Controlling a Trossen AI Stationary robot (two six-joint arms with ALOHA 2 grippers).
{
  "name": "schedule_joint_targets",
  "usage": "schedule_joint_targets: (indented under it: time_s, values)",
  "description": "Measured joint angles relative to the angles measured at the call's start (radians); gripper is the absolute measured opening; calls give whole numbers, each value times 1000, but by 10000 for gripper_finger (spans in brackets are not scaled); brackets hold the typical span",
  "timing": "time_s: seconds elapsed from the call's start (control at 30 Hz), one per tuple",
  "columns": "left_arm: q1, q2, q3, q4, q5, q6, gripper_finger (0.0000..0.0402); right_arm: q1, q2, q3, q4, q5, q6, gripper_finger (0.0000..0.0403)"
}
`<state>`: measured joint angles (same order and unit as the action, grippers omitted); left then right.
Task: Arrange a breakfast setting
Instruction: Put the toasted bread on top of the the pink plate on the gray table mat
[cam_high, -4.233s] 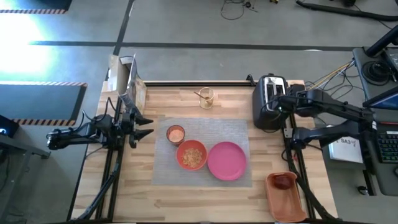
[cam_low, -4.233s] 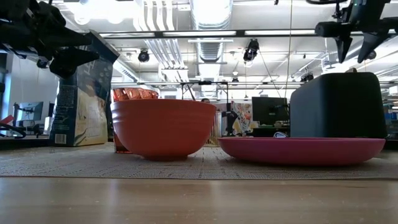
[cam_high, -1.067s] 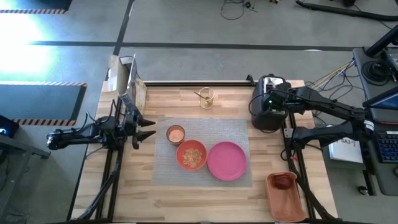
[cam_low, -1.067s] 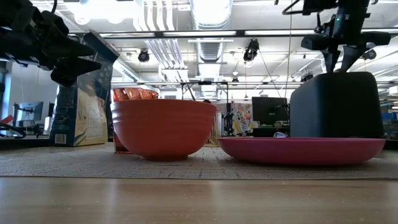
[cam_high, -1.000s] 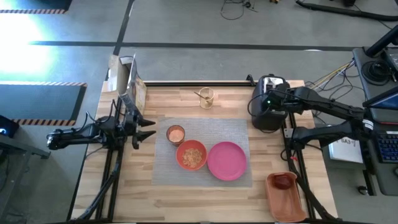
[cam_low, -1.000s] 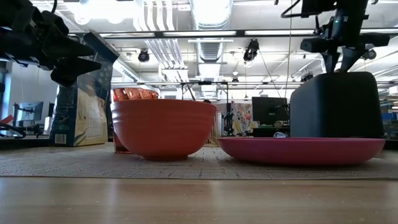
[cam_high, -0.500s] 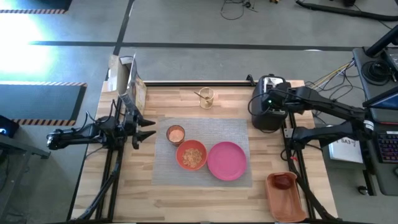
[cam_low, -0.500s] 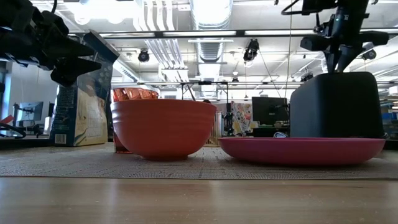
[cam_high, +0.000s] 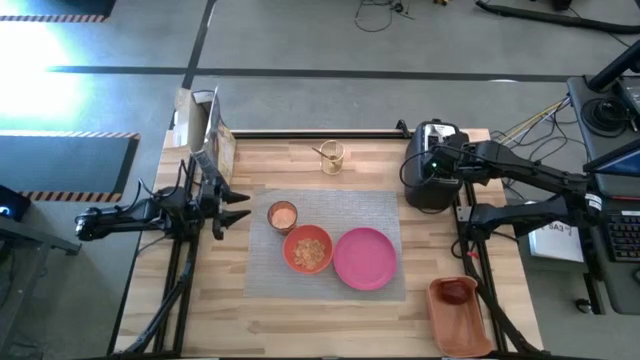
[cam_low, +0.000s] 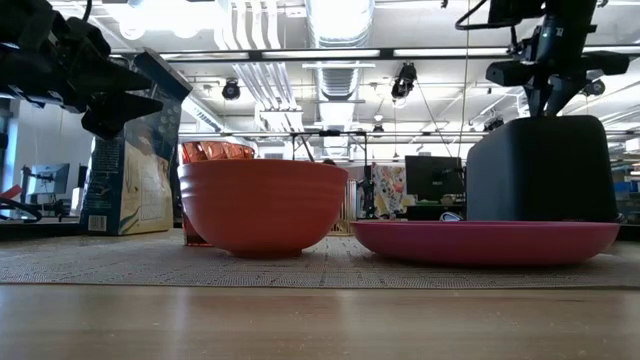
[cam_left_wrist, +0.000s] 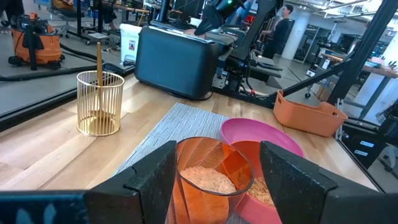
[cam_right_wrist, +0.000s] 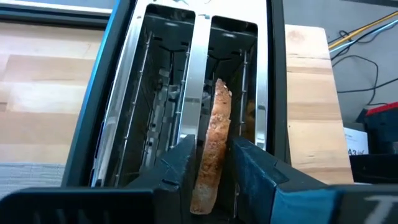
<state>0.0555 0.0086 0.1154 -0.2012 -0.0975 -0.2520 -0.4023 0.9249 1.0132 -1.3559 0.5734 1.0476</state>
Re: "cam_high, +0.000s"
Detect black coiled cable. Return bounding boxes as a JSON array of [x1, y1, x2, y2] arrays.
[[579, 97, 624, 137]]

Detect black toaster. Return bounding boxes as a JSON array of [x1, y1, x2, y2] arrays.
[[402, 118, 472, 211]]

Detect orange drinking tumbler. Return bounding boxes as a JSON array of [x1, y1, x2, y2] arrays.
[[266, 199, 300, 237]]

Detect thin black floor cable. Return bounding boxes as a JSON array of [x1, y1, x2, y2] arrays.
[[353, 0, 416, 34]]

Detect clear glass with stick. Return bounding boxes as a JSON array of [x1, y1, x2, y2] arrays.
[[319, 139, 347, 177]]

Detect black device with blue light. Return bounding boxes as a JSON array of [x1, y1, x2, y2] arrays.
[[0, 184, 31, 224]]

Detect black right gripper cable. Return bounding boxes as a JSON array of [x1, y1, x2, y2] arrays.
[[398, 148, 437, 190]]

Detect blue cereal box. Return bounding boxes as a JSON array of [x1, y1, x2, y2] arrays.
[[172, 85, 238, 195]]

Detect dark flat screen panel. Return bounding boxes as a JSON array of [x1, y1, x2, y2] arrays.
[[582, 139, 640, 177]]

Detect golden cereal flakes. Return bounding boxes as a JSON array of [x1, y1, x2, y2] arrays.
[[291, 237, 327, 272]]

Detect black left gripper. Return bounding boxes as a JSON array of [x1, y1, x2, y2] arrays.
[[191, 183, 253, 232]]

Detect black floor hose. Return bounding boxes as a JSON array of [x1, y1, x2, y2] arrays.
[[473, 0, 640, 35]]

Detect orange plastic bowl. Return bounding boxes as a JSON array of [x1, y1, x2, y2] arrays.
[[281, 223, 335, 276]]

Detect black aluminium table frame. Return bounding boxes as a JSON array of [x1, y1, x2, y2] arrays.
[[107, 119, 544, 360]]

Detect black computer keyboard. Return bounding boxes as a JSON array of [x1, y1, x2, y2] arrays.
[[603, 209, 640, 264]]

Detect dark red apple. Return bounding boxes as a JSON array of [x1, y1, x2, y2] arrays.
[[437, 278, 472, 307]]

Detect wooden stick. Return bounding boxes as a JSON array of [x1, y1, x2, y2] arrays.
[[311, 146, 339, 163]]

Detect orange plastic tray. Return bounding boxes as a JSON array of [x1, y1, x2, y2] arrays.
[[425, 275, 495, 359]]

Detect pink plastic plate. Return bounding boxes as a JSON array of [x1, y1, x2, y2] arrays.
[[332, 226, 399, 292]]

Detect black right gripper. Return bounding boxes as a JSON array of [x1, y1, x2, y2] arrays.
[[422, 132, 482, 185]]

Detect yellow and black cable bundle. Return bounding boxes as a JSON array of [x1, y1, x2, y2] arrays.
[[489, 97, 571, 169]]

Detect white paper sheet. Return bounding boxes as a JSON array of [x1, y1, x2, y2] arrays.
[[527, 219, 586, 264]]

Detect grey woven placemat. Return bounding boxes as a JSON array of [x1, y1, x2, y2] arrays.
[[243, 187, 407, 303]]

